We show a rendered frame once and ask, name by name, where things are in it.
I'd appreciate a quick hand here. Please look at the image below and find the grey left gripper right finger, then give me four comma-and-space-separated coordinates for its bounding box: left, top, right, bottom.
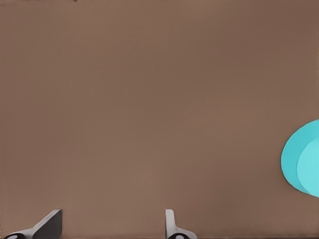
165, 209, 197, 239

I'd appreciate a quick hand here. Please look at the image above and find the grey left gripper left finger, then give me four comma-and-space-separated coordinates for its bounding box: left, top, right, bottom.
1, 209, 63, 239

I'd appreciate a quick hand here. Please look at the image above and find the blue plate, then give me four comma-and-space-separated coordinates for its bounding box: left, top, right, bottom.
281, 119, 319, 199

